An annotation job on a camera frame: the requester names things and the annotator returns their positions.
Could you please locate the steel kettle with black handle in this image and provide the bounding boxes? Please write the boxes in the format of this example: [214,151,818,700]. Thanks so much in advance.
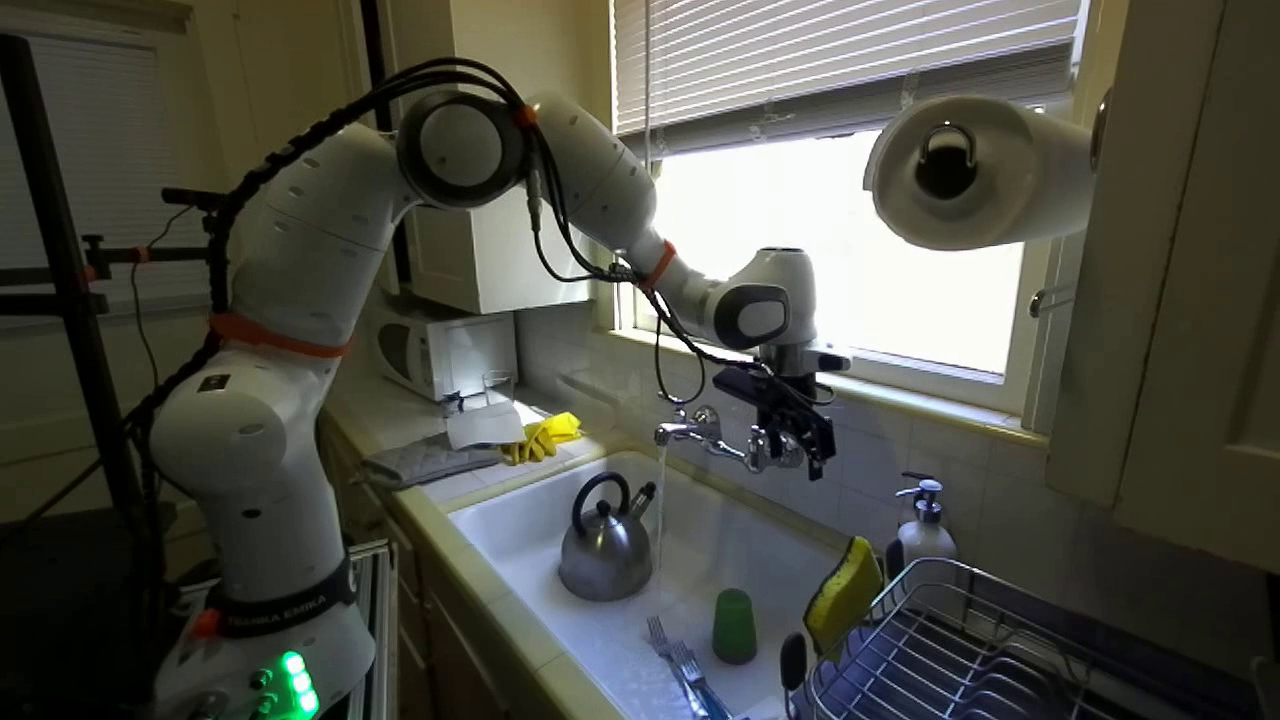
[557,473,654,602]

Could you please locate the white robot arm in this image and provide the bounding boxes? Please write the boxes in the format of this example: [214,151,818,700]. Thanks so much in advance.
[145,58,836,720]

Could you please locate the chrome wall tap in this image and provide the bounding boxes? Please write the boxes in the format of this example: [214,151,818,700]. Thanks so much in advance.
[650,404,763,473]

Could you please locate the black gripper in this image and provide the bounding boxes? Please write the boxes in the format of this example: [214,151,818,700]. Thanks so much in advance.
[712,350,838,460]

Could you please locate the white upper cabinet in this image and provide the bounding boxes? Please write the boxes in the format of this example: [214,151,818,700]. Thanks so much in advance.
[1049,0,1280,571]

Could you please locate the window blinds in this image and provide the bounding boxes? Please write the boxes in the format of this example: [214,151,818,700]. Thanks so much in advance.
[610,0,1081,151]

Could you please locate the yellow green sponge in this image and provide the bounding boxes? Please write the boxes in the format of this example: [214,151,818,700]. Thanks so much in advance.
[802,535,885,661]

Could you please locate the grey dish cloth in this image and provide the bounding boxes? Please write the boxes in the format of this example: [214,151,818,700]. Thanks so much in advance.
[365,439,499,486]

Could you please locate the white kitchen sink basin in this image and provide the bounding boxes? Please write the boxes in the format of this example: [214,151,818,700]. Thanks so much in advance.
[399,451,836,720]

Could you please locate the paper towel roll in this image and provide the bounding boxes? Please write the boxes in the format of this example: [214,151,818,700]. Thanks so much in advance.
[864,96,1093,252]

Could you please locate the wire dish drying rack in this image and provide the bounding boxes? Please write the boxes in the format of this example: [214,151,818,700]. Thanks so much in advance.
[799,562,1263,720]

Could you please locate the blue handled utensil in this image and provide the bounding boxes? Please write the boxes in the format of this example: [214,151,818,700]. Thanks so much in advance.
[675,655,726,720]

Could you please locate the green plastic cup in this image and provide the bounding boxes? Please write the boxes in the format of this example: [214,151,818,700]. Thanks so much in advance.
[712,588,755,664]

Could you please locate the white soap dispenser bottle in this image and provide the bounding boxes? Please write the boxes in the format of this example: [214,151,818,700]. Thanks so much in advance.
[885,473,956,577]

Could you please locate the black tripod stand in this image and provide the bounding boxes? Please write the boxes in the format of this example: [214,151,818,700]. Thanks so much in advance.
[0,33,167,635]

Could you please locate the black dish brush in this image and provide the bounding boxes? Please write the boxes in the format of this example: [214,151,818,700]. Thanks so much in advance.
[776,633,806,720]

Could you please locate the silver fork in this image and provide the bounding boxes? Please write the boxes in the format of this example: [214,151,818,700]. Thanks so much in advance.
[649,618,696,686]

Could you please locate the yellow rubber gloves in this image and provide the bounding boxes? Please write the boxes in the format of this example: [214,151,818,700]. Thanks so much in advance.
[499,413,580,463]

